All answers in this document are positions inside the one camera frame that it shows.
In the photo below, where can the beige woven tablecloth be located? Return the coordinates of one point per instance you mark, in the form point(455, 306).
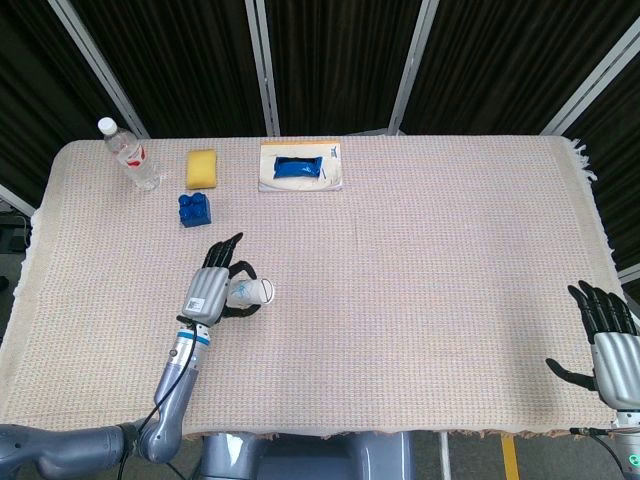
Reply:
point(375, 310)

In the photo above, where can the tissue box with blue opening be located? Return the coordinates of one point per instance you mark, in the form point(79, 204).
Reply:
point(301, 166)

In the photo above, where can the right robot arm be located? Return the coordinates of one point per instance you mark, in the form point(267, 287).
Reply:
point(627, 442)

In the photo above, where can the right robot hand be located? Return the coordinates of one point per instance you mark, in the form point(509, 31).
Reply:
point(612, 365)

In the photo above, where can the clear plastic water bottle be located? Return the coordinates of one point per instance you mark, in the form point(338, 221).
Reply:
point(131, 156)

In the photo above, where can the white paper cup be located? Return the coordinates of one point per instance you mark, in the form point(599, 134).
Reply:
point(250, 291)

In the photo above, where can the yellow sponge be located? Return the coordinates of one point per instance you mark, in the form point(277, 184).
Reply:
point(202, 169)

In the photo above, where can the blue toy building block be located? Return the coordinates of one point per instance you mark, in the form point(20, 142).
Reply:
point(194, 211)

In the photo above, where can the yellow floor tape strip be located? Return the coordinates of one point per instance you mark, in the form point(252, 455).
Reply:
point(509, 457)

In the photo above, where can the grey robot torso base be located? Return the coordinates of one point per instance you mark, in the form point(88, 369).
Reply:
point(305, 457)

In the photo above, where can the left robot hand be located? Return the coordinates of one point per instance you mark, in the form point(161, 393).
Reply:
point(212, 287)

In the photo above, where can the black curtain partition panels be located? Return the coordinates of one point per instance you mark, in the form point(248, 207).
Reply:
point(330, 60)

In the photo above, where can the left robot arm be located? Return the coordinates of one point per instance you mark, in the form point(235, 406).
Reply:
point(125, 425)

